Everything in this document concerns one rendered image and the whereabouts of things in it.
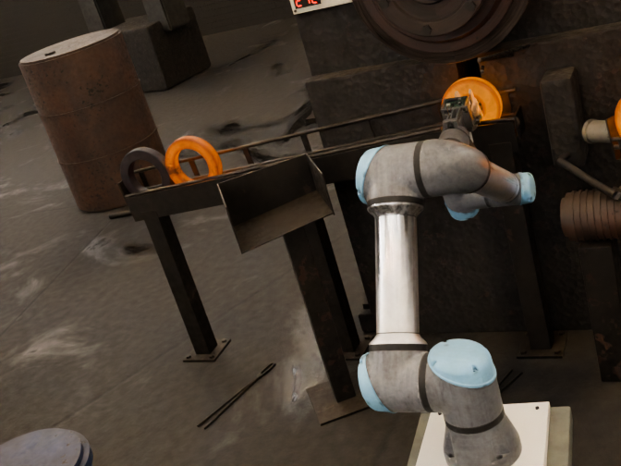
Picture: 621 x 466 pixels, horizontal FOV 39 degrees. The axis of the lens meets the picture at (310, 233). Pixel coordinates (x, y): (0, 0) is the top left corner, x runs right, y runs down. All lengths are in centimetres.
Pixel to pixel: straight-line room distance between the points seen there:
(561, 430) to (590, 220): 59
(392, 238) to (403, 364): 25
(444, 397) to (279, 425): 102
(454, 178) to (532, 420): 52
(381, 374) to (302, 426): 89
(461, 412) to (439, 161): 48
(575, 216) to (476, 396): 71
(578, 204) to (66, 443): 133
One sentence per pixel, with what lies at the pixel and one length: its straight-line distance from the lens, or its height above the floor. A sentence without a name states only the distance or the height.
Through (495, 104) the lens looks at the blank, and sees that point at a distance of 233.
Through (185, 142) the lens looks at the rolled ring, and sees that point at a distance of 271.
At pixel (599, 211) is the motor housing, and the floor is 51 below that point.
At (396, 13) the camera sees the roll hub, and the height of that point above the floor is 105.
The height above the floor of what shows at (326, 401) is 1.
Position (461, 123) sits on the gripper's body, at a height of 76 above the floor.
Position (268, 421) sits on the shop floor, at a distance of 264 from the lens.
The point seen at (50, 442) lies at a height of 43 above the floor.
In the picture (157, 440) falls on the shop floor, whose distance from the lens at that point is 276.
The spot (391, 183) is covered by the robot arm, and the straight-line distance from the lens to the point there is 174.
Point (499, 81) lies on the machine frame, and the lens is 238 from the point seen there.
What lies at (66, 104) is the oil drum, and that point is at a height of 63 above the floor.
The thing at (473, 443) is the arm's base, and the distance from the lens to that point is 171.
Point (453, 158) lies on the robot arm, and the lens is 173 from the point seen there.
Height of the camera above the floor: 145
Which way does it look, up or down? 23 degrees down
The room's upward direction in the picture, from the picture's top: 17 degrees counter-clockwise
